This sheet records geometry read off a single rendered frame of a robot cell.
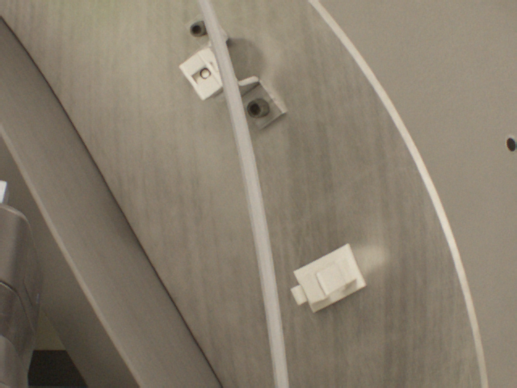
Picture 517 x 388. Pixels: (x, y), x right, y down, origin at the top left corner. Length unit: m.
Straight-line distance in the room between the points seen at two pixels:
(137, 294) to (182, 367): 0.03
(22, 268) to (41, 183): 0.11
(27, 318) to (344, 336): 0.14
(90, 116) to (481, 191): 0.15
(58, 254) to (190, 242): 0.06
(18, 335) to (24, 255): 0.03
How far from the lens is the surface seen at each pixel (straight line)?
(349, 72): 1.02
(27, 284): 0.95
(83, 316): 1.04
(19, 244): 0.94
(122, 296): 1.05
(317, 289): 1.04
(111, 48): 1.07
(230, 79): 1.01
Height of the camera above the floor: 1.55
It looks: 10 degrees down
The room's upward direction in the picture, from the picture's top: 6 degrees counter-clockwise
